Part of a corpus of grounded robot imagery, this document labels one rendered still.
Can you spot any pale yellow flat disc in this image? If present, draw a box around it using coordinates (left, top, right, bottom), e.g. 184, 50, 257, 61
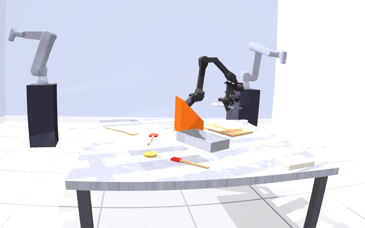
143, 151, 157, 158

